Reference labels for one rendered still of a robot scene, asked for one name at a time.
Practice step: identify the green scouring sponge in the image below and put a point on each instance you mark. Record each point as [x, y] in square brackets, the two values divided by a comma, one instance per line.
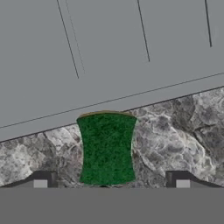
[107, 148]

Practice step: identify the grey cupboard door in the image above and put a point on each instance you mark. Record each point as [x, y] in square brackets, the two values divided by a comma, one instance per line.
[217, 20]
[175, 26]
[29, 43]
[105, 32]

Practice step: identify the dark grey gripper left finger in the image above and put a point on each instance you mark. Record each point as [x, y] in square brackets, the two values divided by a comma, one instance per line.
[43, 176]

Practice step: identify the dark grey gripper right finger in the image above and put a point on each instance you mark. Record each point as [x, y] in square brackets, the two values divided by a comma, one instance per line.
[178, 175]

